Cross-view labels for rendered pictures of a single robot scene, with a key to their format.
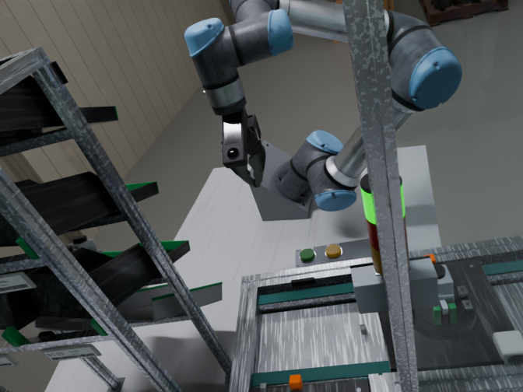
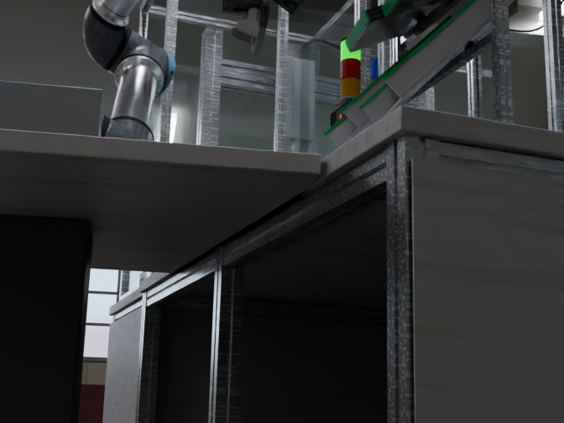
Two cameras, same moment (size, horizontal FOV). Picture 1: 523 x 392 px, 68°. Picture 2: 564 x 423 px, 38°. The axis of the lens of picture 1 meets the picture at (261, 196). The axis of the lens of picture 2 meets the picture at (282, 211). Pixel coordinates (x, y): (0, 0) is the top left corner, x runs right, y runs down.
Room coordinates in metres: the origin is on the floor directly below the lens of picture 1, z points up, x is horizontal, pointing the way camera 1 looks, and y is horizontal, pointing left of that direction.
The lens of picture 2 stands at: (1.60, 1.31, 0.52)
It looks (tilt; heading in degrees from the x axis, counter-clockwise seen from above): 14 degrees up; 235
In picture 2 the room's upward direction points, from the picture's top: 2 degrees clockwise
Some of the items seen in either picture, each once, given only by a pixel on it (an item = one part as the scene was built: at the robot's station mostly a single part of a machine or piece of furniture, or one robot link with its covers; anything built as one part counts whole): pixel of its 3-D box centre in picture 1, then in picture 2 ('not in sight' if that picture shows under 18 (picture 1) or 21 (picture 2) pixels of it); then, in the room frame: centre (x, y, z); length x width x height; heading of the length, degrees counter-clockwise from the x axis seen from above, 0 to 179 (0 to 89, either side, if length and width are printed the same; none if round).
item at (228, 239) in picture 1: (296, 215); (75, 220); (1.06, -0.09, 0.84); 0.90 x 0.70 x 0.03; 65
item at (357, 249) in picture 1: (335, 260); not in sight; (0.73, -0.13, 0.93); 0.21 x 0.07 x 0.06; 75
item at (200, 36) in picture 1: (212, 53); not in sight; (0.77, 0.00, 1.53); 0.09 x 0.08 x 0.11; 85
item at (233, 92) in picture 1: (223, 92); not in sight; (0.77, 0.00, 1.45); 0.08 x 0.08 x 0.05
